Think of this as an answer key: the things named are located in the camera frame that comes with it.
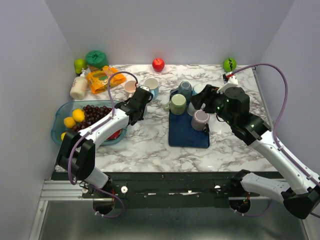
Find purple mug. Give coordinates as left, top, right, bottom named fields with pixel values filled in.
left=191, top=110, right=210, bottom=132

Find dark blue tray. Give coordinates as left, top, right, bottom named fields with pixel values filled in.
left=168, top=101, right=210, bottom=149

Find green wrapped cup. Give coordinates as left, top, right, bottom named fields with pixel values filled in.
left=85, top=50, right=109, bottom=72

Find light green mug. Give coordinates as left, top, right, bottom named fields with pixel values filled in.
left=163, top=93, right=187, bottom=115

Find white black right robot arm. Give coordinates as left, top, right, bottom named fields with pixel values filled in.
left=190, top=84, right=320, bottom=219

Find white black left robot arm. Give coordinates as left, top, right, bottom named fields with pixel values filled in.
left=56, top=85, right=153, bottom=198

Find light blue hexagonal mug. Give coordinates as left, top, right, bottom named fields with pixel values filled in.
left=143, top=78, right=160, bottom=100

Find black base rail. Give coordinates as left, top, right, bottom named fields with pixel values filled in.
left=51, top=171, right=291, bottom=210

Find cream lotion bottle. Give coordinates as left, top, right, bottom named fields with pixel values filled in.
left=70, top=68, right=88, bottom=100

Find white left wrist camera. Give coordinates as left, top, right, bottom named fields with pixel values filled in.
left=139, top=85, right=150, bottom=92

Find clear blue plastic bowl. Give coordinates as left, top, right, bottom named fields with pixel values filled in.
left=51, top=100, right=127, bottom=146

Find green watermelon ball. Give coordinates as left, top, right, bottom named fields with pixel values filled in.
left=222, top=57, right=237, bottom=73

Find pink mug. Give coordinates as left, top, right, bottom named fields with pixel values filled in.
left=123, top=80, right=137, bottom=98

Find dark grey-blue mug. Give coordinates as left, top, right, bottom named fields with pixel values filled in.
left=177, top=81, right=192, bottom=101

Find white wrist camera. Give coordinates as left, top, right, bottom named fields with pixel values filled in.
left=139, top=85, right=150, bottom=92
left=216, top=71, right=238, bottom=94

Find red dragon fruit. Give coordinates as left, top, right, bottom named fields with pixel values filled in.
left=107, top=128, right=127, bottom=141

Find blue mug white base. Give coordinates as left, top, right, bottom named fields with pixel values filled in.
left=191, top=83, right=206, bottom=96

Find green pear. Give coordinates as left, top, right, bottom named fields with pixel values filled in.
left=74, top=58, right=88, bottom=74

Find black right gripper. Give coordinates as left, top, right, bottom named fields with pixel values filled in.
left=188, top=83, right=236, bottom=127

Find red apple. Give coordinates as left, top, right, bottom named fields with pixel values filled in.
left=152, top=58, right=165, bottom=72

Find dark purple grapes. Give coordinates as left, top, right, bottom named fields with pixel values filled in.
left=71, top=105, right=112, bottom=132

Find orange snack bag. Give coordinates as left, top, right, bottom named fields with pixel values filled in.
left=86, top=66, right=127, bottom=95

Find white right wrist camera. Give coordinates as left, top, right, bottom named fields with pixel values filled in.
left=216, top=71, right=238, bottom=94

